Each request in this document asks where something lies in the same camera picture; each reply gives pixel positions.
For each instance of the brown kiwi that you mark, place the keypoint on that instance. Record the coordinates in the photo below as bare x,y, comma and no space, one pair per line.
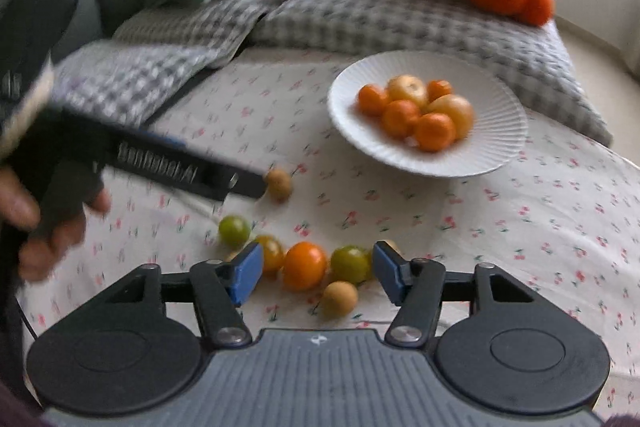
340,299

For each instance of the orange cherry tomato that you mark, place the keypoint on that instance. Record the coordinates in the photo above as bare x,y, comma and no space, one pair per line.
305,265

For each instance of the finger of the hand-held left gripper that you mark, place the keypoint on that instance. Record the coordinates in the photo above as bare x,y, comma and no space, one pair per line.
235,182

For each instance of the yellow-green tangerine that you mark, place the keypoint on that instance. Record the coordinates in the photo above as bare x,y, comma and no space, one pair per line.
271,253

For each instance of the green cherry tomato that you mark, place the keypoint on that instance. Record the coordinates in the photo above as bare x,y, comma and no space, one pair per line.
234,229

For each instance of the grey checked quilt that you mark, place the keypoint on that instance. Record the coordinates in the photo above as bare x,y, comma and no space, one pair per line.
350,17

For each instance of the cherry print cloth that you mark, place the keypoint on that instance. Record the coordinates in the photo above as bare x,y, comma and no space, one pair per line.
450,232

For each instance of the small orange tangerine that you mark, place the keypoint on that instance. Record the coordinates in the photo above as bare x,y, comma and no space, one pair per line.
372,99
439,89

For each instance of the white ribbed plate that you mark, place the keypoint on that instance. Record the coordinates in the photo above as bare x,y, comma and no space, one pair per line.
475,157

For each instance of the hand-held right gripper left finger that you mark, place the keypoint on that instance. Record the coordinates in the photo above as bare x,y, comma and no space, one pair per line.
247,272

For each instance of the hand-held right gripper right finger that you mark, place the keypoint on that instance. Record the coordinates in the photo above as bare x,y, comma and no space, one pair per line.
387,272

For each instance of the yellow apple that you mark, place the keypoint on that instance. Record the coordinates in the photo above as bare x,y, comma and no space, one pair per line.
407,89

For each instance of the orange mandarin with stem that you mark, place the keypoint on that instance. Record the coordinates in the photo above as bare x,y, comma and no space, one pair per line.
434,132

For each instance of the tan small tomato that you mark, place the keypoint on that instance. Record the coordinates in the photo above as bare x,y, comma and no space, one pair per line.
278,184

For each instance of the person's left hand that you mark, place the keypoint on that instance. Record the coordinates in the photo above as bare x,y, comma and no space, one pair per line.
50,252

